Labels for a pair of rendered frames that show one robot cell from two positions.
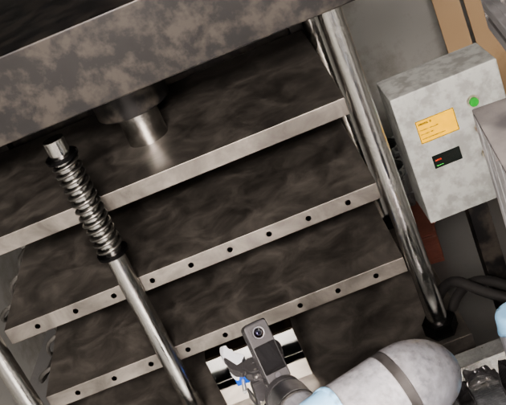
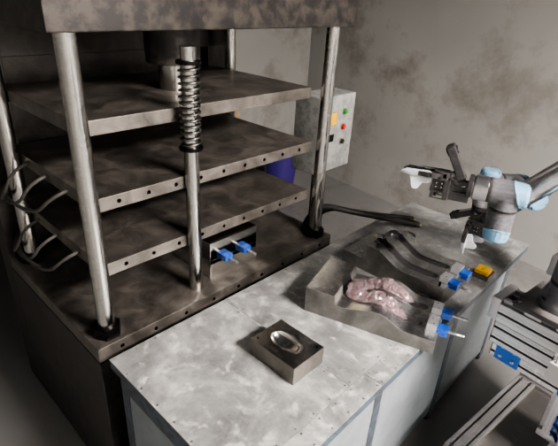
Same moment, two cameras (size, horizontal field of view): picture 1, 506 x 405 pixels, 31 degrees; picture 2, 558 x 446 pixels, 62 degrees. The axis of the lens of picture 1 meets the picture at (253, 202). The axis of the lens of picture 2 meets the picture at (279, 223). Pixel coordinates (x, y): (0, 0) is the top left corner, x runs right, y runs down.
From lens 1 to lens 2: 179 cm
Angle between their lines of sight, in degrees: 46
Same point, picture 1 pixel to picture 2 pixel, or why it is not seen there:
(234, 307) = (220, 211)
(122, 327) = (131, 225)
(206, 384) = (180, 270)
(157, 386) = (136, 276)
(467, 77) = (346, 97)
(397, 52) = not seen: hidden behind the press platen
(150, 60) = (273, 11)
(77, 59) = not seen: outside the picture
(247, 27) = (315, 17)
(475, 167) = (335, 148)
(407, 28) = not seen: hidden behind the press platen
